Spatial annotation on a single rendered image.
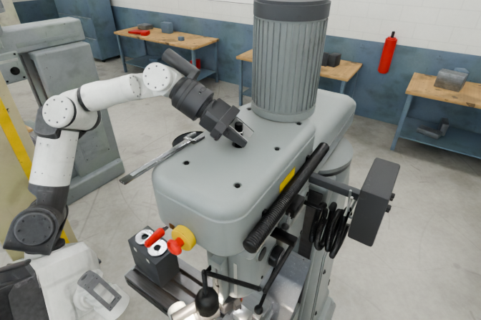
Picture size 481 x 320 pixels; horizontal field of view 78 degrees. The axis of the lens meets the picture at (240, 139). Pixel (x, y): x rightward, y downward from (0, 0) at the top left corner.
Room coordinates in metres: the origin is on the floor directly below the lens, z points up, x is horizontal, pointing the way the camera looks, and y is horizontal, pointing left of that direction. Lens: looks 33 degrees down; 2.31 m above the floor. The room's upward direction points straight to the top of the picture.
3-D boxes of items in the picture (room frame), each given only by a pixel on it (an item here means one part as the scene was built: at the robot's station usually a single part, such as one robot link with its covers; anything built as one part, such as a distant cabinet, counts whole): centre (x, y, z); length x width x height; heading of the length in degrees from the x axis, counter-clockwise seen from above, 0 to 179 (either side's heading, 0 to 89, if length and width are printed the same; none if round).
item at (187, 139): (0.58, 0.18, 1.89); 0.24 x 0.04 x 0.01; 144
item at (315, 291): (1.15, -0.34, 0.78); 0.50 x 0.46 x 1.56; 147
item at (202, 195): (0.65, 0.00, 1.81); 0.47 x 0.26 x 0.16; 147
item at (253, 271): (0.64, 0.00, 1.47); 0.21 x 0.19 x 0.32; 57
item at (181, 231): (0.44, 0.13, 1.76); 0.06 x 0.02 x 0.06; 57
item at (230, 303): (0.59, 0.08, 1.24); 0.13 x 0.12 x 0.10; 33
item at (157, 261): (0.93, 0.43, 1.03); 0.22 x 0.12 x 0.20; 51
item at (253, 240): (0.59, -0.14, 1.79); 0.45 x 0.04 x 0.04; 147
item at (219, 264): (0.55, 0.06, 1.45); 0.04 x 0.04 x 0.21; 57
